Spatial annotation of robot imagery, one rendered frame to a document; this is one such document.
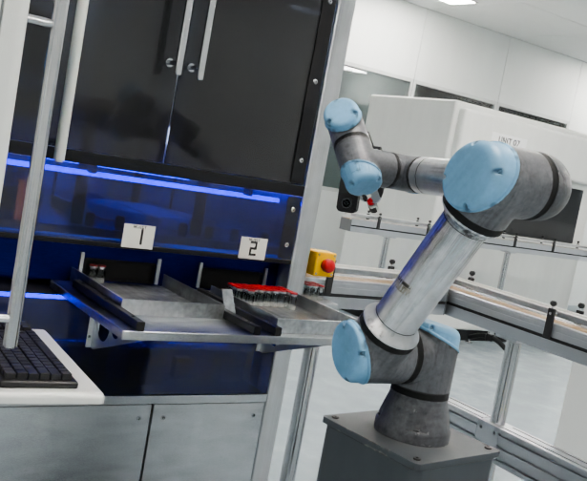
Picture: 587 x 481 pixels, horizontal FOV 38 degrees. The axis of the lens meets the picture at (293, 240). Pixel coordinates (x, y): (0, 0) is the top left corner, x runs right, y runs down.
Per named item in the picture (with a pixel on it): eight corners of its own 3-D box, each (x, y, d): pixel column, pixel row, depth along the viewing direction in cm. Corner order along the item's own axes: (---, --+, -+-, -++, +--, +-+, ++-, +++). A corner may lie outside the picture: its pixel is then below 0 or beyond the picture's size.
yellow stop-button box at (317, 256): (299, 270, 250) (303, 246, 250) (319, 272, 255) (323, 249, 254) (313, 276, 244) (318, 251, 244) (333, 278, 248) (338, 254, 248)
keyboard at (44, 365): (-39, 326, 180) (-37, 316, 180) (28, 330, 188) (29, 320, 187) (-2, 387, 146) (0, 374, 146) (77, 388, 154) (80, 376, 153)
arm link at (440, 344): (463, 395, 166) (477, 328, 165) (410, 395, 159) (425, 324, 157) (424, 376, 176) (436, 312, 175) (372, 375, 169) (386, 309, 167)
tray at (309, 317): (208, 298, 224) (211, 285, 224) (290, 303, 238) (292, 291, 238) (275, 333, 196) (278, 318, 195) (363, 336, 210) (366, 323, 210)
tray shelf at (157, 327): (49, 286, 211) (50, 279, 211) (281, 301, 251) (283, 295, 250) (121, 339, 172) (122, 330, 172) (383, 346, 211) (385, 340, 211)
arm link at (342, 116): (326, 135, 168) (317, 101, 173) (338, 162, 178) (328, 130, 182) (364, 121, 167) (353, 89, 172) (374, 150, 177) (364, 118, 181)
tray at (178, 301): (69, 280, 214) (72, 266, 214) (162, 286, 229) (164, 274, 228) (119, 314, 186) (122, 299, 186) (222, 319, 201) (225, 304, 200)
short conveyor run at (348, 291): (282, 306, 253) (291, 255, 251) (255, 294, 265) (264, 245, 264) (447, 316, 291) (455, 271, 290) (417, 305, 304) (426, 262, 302)
